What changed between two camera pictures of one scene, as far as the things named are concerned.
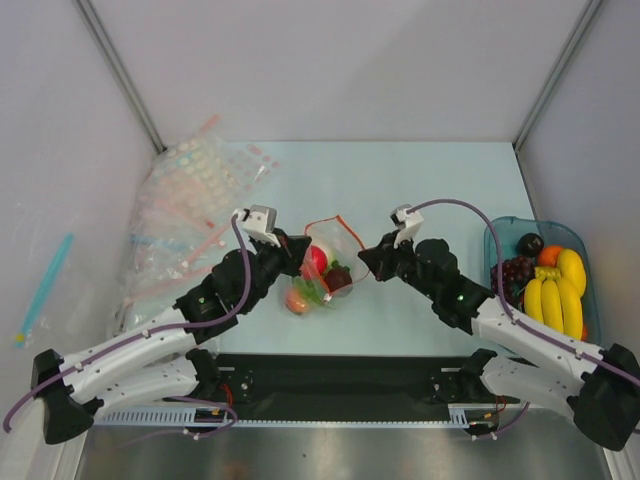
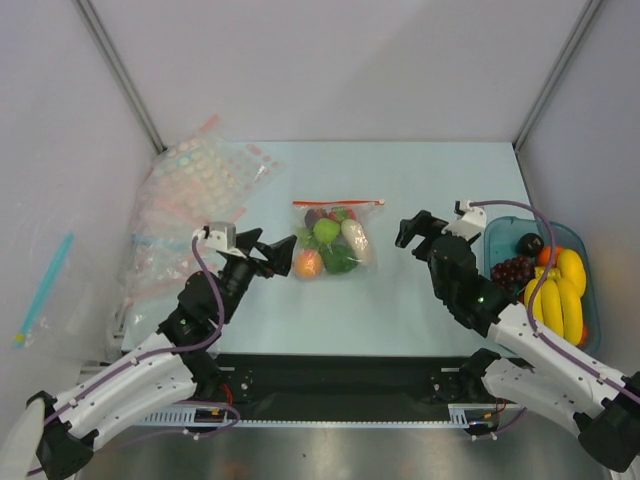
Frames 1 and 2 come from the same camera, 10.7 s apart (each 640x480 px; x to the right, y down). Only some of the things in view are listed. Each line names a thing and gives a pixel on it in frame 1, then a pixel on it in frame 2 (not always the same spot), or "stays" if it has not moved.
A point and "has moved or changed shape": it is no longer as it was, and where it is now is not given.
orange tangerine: [548, 255] stays
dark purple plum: [529, 244] stays
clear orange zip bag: [333, 264] has moved or changed shape
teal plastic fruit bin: [552, 233] stays
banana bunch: [572, 269] stays
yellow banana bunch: [555, 302] stays
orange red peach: [294, 302] → [308, 263]
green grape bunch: [309, 291] has moved or changed shape
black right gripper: [392, 255] → [426, 239]
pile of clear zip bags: [185, 206] stays
